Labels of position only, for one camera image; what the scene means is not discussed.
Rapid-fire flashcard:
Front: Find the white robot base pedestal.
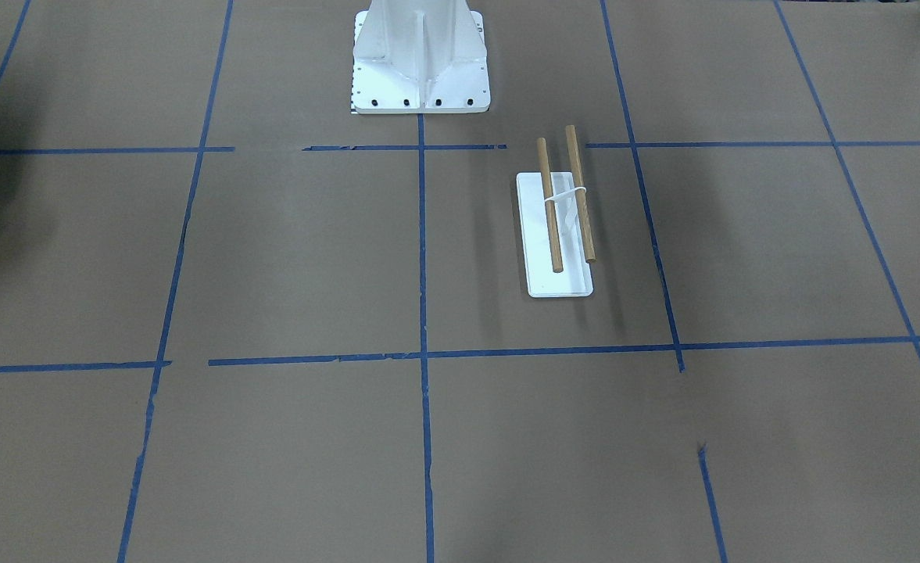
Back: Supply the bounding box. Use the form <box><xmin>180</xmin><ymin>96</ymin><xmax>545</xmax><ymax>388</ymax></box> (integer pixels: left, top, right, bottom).
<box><xmin>350</xmin><ymin>1</ymin><xmax>492</xmax><ymax>115</ymax></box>

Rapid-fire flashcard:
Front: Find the vertical blue tape strip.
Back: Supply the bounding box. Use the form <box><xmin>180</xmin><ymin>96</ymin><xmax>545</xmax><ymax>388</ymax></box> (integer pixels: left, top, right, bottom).
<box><xmin>417</xmin><ymin>114</ymin><xmax>435</xmax><ymax>562</ymax></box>

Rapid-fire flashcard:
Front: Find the blue tape strip far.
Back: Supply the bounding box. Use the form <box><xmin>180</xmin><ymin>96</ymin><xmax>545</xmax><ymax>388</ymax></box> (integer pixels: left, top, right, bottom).
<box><xmin>0</xmin><ymin>140</ymin><xmax>920</xmax><ymax>156</ymax></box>

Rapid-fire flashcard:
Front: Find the white towel rack base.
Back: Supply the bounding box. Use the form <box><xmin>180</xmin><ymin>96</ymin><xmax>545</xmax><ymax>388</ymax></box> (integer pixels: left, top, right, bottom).
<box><xmin>516</xmin><ymin>171</ymin><xmax>594</xmax><ymax>299</ymax></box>

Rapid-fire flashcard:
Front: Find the horizontal blue tape strip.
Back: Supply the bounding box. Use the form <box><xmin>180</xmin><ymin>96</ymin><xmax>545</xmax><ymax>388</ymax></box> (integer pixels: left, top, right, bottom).
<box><xmin>0</xmin><ymin>335</ymin><xmax>920</xmax><ymax>374</ymax></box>

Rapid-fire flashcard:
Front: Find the wooden rack rod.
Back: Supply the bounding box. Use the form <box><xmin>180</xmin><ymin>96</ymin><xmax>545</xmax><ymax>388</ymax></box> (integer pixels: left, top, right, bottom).
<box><xmin>564</xmin><ymin>124</ymin><xmax>598</xmax><ymax>264</ymax></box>
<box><xmin>537</xmin><ymin>138</ymin><xmax>564</xmax><ymax>274</ymax></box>

